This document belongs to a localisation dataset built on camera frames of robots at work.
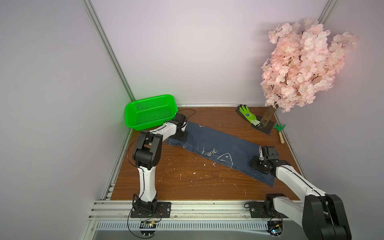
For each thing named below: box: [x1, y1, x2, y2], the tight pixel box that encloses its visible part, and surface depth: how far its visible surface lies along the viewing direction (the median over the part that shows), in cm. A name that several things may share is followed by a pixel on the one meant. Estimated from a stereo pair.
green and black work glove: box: [235, 104, 261, 127], surface depth 116 cm
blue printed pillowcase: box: [166, 121, 276, 187], surface depth 97 cm
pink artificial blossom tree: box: [260, 18, 359, 127], surface depth 66 cm
